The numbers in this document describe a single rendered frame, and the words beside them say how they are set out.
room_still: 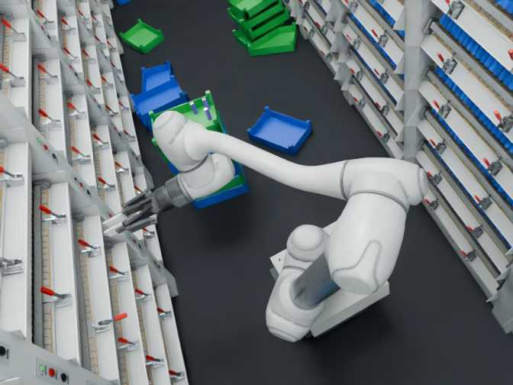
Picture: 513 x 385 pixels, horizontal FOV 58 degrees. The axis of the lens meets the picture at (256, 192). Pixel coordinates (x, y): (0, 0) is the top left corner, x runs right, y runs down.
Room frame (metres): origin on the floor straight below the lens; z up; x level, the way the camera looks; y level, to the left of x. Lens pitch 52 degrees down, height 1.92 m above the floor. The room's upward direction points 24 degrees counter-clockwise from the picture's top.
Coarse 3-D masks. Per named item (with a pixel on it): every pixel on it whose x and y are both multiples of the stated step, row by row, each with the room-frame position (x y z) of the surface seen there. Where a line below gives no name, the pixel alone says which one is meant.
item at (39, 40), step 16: (0, 0) 1.81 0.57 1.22; (16, 0) 1.81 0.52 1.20; (32, 16) 1.85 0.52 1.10; (32, 32) 1.81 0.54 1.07; (48, 32) 1.90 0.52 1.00; (32, 48) 1.81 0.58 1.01; (64, 64) 1.82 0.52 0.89; (64, 80) 1.81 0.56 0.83; (80, 80) 1.87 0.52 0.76; (96, 112) 1.81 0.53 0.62; (112, 128) 1.83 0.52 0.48; (128, 144) 1.89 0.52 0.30; (144, 176) 1.81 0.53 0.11
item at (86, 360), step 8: (80, 272) 0.87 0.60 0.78; (80, 280) 0.84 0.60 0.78; (88, 280) 0.84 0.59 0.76; (80, 288) 0.81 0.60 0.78; (80, 296) 0.78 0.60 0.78; (80, 304) 0.76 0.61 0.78; (80, 312) 0.73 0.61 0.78; (80, 320) 0.71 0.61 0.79; (80, 328) 0.68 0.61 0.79; (80, 336) 0.66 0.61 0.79; (88, 344) 0.63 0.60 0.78; (88, 352) 0.60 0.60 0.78; (88, 360) 0.58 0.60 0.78; (96, 360) 0.58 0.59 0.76; (88, 368) 0.56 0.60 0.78
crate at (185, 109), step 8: (208, 96) 1.69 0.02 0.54; (184, 104) 1.71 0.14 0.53; (200, 104) 1.71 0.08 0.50; (208, 104) 1.70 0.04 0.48; (152, 112) 1.72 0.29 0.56; (160, 112) 1.73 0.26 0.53; (184, 112) 1.72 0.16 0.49; (192, 112) 1.70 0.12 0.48; (200, 112) 1.67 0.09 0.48; (216, 112) 1.59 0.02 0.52; (152, 120) 1.70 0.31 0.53; (192, 120) 1.65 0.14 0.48; (200, 120) 1.63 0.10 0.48; (208, 120) 1.60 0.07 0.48; (216, 120) 1.51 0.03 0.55; (208, 128) 1.51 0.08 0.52; (216, 128) 1.51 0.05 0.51; (160, 152) 1.54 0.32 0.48
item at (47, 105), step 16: (48, 48) 1.80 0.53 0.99; (32, 64) 1.75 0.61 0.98; (48, 64) 1.77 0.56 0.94; (32, 80) 1.64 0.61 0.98; (48, 80) 1.64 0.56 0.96; (32, 96) 1.55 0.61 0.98; (48, 96) 1.56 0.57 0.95; (32, 112) 1.45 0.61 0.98; (48, 112) 1.46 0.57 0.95; (64, 112) 1.51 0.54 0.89; (48, 128) 1.37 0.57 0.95; (64, 128) 1.38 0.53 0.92; (64, 144) 1.28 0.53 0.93
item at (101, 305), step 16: (80, 208) 1.11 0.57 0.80; (96, 208) 1.10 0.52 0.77; (80, 224) 1.08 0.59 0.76; (96, 224) 1.07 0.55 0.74; (96, 240) 1.00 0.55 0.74; (80, 256) 0.95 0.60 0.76; (96, 256) 0.93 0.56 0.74; (96, 272) 0.87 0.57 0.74; (96, 288) 0.81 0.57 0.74; (96, 304) 0.76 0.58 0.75; (96, 320) 0.71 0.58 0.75; (96, 336) 0.66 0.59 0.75; (112, 336) 0.65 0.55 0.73; (112, 352) 0.60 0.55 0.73; (112, 368) 0.55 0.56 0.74
